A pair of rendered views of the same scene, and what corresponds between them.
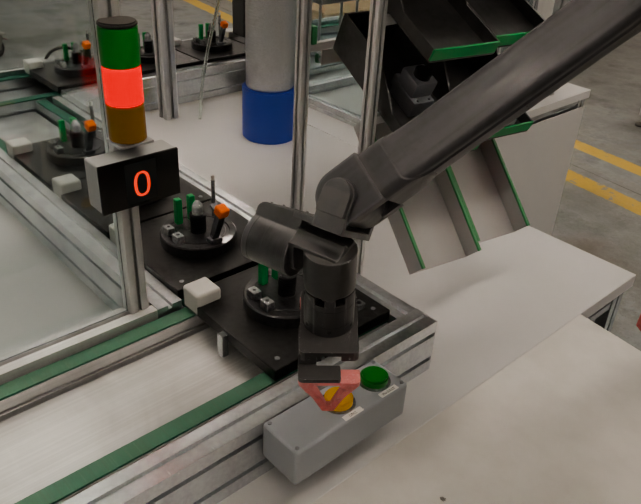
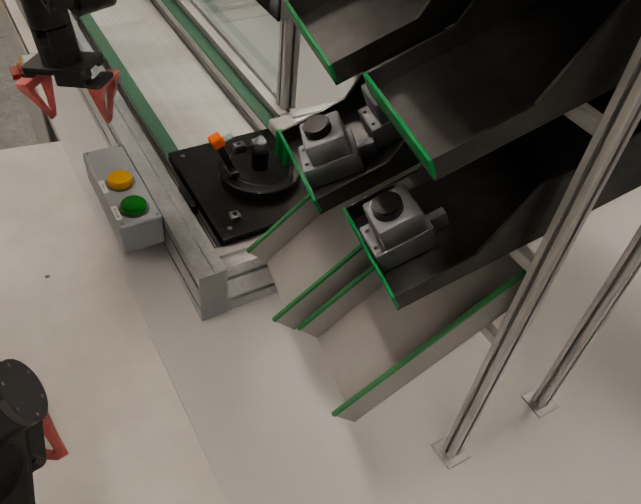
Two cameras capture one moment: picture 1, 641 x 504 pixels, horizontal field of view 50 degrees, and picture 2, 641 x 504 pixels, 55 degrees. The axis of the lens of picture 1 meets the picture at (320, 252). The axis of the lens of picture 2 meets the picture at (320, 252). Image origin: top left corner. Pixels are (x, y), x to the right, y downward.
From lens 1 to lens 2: 1.39 m
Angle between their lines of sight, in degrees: 74
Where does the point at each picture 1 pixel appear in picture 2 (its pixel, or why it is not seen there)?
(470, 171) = (423, 321)
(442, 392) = (163, 319)
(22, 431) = (193, 77)
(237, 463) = not seen: hidden behind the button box
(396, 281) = not seen: hidden behind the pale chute
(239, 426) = (124, 133)
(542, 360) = (173, 443)
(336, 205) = not seen: outside the picture
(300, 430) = (103, 158)
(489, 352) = (207, 389)
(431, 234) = (309, 272)
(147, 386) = (213, 122)
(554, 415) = (85, 408)
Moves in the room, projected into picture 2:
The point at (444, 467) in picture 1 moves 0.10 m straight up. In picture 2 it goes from (75, 288) to (63, 244)
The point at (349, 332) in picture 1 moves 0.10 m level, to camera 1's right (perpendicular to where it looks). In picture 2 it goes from (41, 65) to (0, 100)
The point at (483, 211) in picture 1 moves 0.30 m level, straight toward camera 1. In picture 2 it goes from (368, 356) to (168, 257)
